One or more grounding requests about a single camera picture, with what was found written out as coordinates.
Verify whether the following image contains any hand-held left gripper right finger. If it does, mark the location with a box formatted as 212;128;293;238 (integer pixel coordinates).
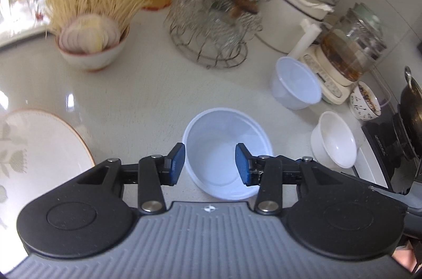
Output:
234;142;349;214

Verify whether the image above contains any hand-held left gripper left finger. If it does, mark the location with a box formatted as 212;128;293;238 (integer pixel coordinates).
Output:
76;142;187;214

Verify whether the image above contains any pale blue plastic bowl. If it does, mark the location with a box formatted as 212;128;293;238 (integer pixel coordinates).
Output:
270;56;323;111
182;107;274;201

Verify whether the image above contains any plain white ceramic bowl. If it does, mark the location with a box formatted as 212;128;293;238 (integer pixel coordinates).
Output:
310;111;358;169

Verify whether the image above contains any white bowl holding onion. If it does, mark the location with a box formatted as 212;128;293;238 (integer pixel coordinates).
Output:
55;23;131;72

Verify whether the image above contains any patterned bowl with grains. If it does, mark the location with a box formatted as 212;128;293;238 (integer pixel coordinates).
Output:
349;80;383;121

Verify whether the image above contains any black stove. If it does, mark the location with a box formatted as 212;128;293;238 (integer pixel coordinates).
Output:
361;107;422;198

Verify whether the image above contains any white leaf-print plate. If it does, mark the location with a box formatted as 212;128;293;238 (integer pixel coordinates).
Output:
0;109;96;233

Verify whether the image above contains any onion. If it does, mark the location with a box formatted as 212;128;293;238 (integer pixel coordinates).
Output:
59;13;121;54

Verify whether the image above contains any glass electric kettle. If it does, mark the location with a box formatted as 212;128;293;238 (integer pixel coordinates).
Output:
301;2;389;105

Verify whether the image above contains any white electric cooking pot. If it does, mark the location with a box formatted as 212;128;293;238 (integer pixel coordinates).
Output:
260;0;337;59

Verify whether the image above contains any dark wok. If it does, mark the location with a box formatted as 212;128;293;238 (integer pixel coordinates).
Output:
397;66;422;161

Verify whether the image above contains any white drip tray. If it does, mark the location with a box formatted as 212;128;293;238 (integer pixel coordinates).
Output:
0;0;71;50

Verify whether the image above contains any wire rack with glass cups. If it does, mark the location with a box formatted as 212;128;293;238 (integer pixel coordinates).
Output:
164;0;265;69

